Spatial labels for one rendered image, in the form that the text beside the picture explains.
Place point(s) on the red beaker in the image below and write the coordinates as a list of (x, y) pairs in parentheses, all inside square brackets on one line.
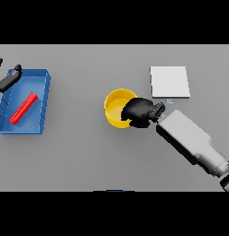
[(23, 108)]

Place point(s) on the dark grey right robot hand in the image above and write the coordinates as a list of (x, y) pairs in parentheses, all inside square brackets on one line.
[(139, 111)]

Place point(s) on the yellow bowl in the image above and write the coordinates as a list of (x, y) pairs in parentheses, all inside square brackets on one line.
[(115, 108)]

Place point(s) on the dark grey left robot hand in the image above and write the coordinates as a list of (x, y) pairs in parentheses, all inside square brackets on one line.
[(9, 80)]

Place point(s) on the pale square measuring scale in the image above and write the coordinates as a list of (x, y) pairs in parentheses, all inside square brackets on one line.
[(170, 81)]

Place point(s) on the blue plastic tray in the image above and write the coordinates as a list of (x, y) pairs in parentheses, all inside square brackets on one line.
[(24, 101)]

